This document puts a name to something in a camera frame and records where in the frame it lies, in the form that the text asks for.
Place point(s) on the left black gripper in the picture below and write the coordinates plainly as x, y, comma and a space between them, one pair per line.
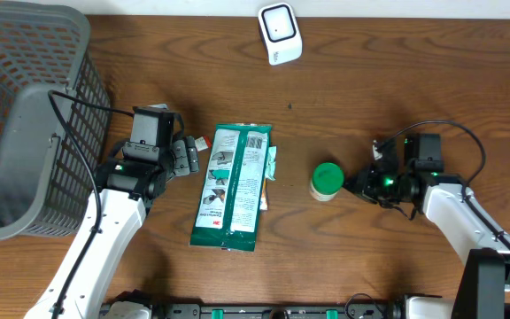
185, 158

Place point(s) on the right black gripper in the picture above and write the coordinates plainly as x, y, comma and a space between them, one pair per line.
364, 183

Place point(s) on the red sachet packet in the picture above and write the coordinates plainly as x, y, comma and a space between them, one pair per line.
203, 143

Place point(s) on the green white sponge package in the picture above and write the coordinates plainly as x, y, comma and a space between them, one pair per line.
229, 206

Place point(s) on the green-lidded white jar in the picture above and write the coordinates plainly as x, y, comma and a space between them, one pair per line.
326, 181

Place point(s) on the mint green wipes packet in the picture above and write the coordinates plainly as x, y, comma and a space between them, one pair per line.
271, 163

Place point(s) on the orange white box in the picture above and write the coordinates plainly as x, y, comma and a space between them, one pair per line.
263, 204

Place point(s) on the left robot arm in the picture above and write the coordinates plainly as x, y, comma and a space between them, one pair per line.
125, 190

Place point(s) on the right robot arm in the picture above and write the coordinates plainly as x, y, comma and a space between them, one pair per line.
447, 201

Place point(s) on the white barcode scanner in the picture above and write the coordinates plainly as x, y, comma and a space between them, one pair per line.
280, 33

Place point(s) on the grey plastic mesh basket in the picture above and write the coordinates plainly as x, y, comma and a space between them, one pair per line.
54, 119

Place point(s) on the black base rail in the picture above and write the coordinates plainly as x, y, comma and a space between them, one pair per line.
281, 311

